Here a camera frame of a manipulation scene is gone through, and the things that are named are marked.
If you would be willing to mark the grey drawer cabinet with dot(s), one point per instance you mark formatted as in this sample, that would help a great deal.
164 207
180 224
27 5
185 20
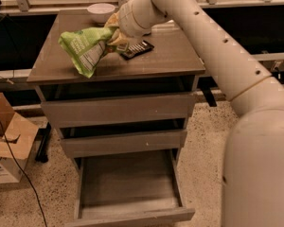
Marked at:
172 67

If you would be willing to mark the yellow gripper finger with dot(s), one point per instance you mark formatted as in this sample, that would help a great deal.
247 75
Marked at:
118 38
113 20

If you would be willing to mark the black chocolate bar wrapper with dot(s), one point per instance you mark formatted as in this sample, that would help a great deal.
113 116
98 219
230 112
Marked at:
137 50

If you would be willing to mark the grey top drawer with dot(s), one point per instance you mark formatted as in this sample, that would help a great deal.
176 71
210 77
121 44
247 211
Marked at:
115 110

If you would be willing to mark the open grey bottom drawer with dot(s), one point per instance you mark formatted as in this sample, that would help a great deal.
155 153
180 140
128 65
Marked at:
130 190

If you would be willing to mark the open cardboard box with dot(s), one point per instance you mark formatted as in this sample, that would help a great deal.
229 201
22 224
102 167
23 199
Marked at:
17 136

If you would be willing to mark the white bowl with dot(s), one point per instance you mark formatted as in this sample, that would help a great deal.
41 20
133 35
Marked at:
101 12

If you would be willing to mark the green rice chip bag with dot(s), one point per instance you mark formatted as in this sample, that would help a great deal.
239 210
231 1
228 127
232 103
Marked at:
88 46

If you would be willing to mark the black table leg foot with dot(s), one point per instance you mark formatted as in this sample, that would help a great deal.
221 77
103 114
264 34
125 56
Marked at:
42 146

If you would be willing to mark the grey middle drawer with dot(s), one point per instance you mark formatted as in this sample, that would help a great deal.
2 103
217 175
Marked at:
123 143

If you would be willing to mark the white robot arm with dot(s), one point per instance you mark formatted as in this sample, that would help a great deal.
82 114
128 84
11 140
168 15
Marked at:
253 162

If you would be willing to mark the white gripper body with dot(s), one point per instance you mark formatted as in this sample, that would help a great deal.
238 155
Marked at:
127 19

